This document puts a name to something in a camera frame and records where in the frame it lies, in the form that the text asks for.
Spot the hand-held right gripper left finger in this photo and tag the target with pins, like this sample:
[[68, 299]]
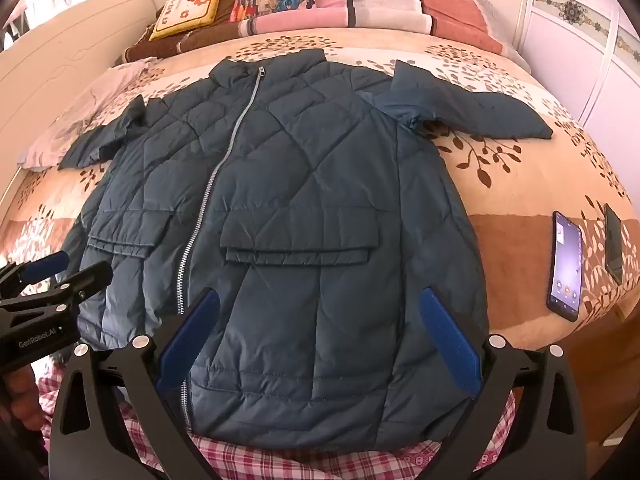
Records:
[[190, 340]]

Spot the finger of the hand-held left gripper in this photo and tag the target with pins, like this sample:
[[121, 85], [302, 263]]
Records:
[[90, 277], [45, 266]]

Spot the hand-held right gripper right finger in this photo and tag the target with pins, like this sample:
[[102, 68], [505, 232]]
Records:
[[450, 340]]

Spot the dark teal quilted jacket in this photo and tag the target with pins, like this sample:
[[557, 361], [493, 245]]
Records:
[[300, 185]]

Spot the person's left hand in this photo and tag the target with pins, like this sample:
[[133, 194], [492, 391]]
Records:
[[20, 395]]

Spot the smartphone with lit screen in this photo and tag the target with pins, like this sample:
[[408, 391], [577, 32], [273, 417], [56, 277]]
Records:
[[565, 265]]

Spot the light purple pillow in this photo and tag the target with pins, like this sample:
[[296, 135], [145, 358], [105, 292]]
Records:
[[75, 110]]

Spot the red plaid clothing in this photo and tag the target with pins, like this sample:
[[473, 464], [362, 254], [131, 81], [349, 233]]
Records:
[[300, 460]]

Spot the beige leaf-print bed blanket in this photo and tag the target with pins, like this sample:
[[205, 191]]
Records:
[[500, 185]]

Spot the dark smartphone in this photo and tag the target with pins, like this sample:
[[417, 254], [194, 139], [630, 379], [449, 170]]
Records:
[[614, 245]]

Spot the white bed headboard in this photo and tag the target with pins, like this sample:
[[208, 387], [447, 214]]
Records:
[[50, 60]]

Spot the yellow floral cushion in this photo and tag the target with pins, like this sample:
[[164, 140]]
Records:
[[185, 12]]

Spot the white ornamented wardrobe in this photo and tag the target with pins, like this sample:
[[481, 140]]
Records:
[[575, 50]]

